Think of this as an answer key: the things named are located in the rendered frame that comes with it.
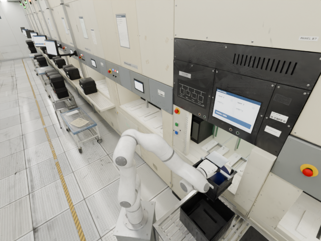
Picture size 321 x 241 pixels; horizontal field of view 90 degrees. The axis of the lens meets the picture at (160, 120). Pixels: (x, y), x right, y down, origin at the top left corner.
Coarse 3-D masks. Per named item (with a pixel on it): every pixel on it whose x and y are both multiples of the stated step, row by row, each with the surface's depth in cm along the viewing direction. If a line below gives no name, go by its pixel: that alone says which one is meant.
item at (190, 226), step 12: (192, 204) 130; (204, 204) 134; (216, 204) 125; (180, 216) 122; (192, 216) 127; (204, 216) 126; (216, 216) 126; (228, 216) 118; (192, 228) 112; (204, 228) 119; (216, 228) 119; (228, 228) 119; (204, 240) 103; (216, 240) 109
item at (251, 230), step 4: (248, 228) 110; (252, 228) 110; (248, 232) 108; (252, 232) 108; (256, 232) 108; (244, 236) 106; (248, 236) 106; (252, 236) 106; (256, 236) 106; (260, 236) 106; (240, 240) 105; (244, 240) 104; (248, 240) 104; (252, 240) 104; (256, 240) 104; (260, 240) 104; (264, 240) 104
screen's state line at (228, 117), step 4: (216, 112) 114; (220, 112) 111; (224, 116) 110; (228, 116) 107; (232, 120) 106; (236, 120) 104; (240, 120) 101; (240, 124) 102; (244, 124) 100; (248, 124) 98; (248, 128) 99
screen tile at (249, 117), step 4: (236, 100) 99; (236, 104) 99; (240, 104) 97; (244, 104) 96; (248, 104) 94; (240, 108) 98; (244, 108) 96; (248, 108) 94; (256, 108) 91; (236, 112) 102; (240, 112) 99; (252, 112) 94; (236, 116) 102; (240, 116) 100; (244, 116) 98; (248, 116) 96; (252, 116) 94; (248, 120) 97; (252, 120) 95
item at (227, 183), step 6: (210, 156) 111; (216, 156) 111; (222, 156) 111; (198, 162) 120; (216, 162) 107; (222, 162) 106; (234, 174) 110; (210, 180) 107; (228, 180) 106; (210, 186) 109; (216, 186) 104; (222, 186) 108; (228, 186) 117; (210, 192) 111; (216, 192) 106; (222, 192) 113; (210, 198) 113; (216, 198) 111
